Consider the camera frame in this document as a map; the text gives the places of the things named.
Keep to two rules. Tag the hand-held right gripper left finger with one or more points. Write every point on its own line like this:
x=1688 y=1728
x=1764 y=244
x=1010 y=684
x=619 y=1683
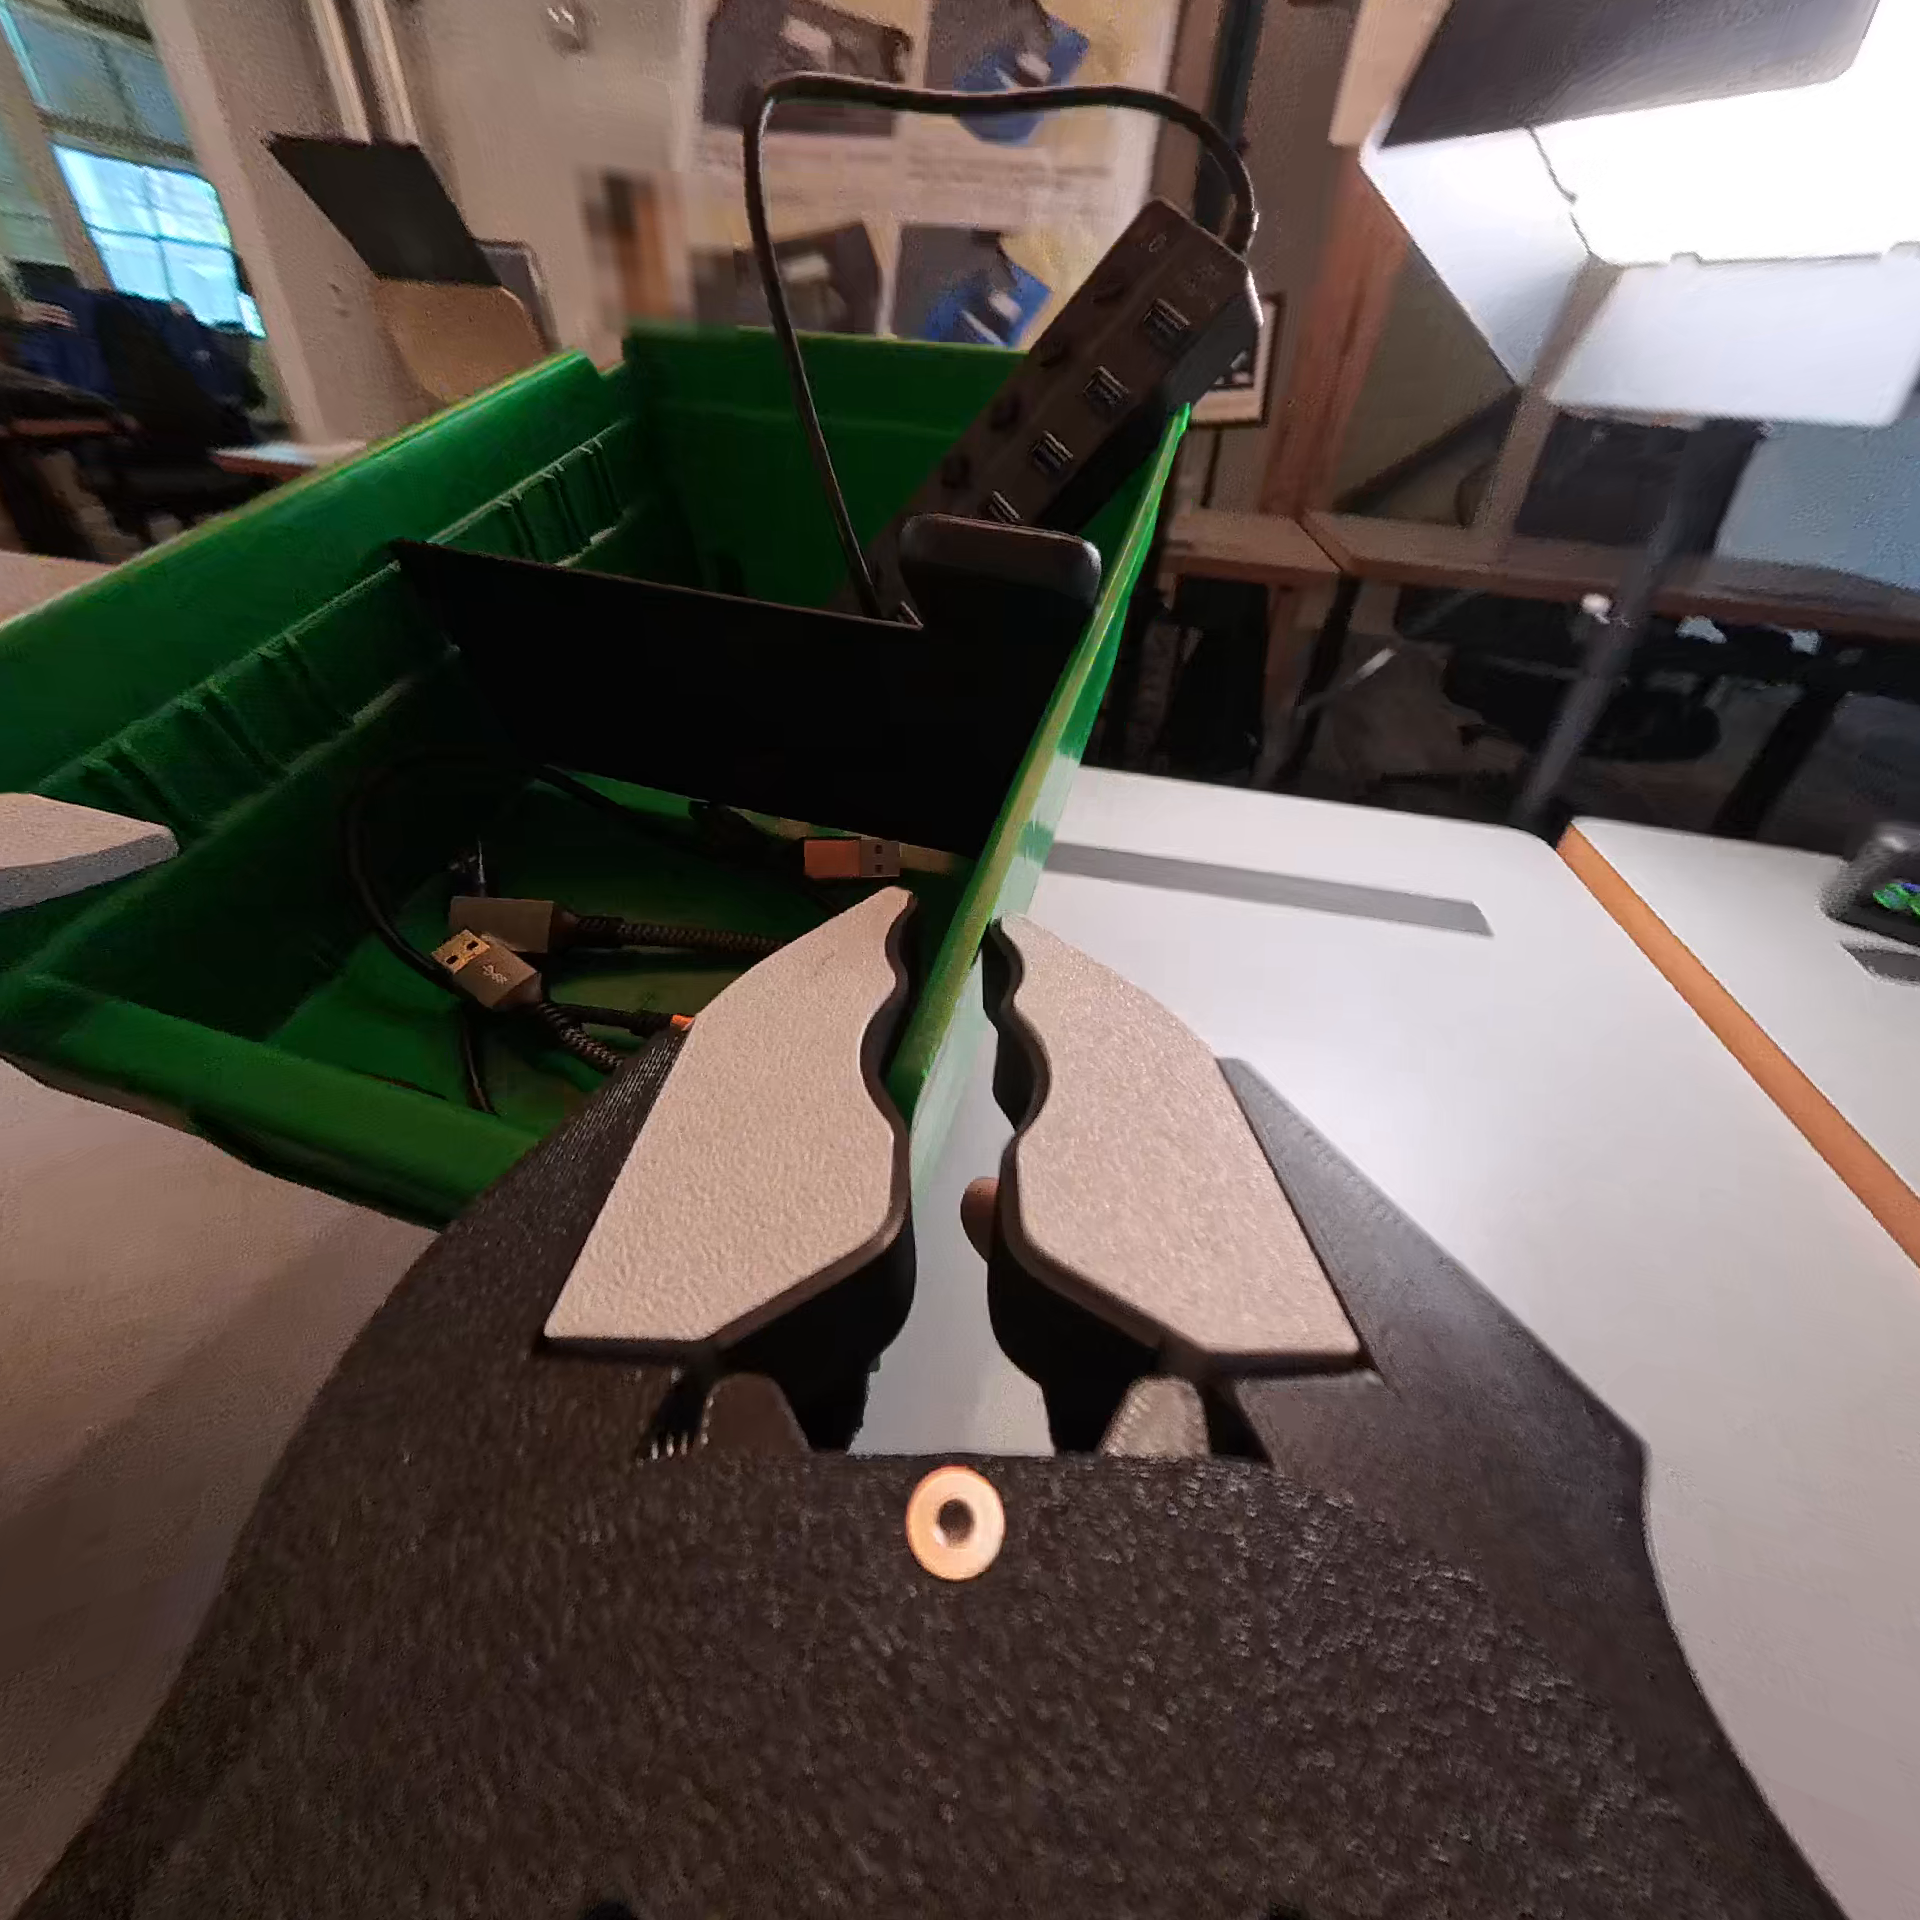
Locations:
x=750 y=1155

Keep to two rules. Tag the instruction board on stand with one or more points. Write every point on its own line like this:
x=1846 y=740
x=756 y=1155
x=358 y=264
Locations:
x=991 y=182

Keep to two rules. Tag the black and white tag sign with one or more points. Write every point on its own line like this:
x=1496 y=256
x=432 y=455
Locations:
x=1244 y=376

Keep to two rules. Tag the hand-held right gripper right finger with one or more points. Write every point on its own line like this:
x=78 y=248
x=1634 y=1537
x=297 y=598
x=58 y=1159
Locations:
x=1170 y=1185

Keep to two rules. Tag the green plastic bin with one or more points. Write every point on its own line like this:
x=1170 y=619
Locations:
x=180 y=675

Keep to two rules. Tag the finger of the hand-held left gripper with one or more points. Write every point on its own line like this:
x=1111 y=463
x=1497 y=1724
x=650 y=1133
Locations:
x=66 y=848

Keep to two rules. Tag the grey label printer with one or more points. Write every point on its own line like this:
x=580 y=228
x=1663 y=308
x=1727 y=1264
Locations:
x=1882 y=886

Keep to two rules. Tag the black usb hub with switches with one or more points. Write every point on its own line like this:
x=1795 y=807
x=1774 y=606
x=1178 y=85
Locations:
x=1108 y=376

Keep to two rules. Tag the black bin divider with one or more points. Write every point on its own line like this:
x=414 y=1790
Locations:
x=674 y=705

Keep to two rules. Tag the wooden background desk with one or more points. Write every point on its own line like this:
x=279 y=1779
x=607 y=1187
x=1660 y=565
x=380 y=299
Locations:
x=1500 y=564

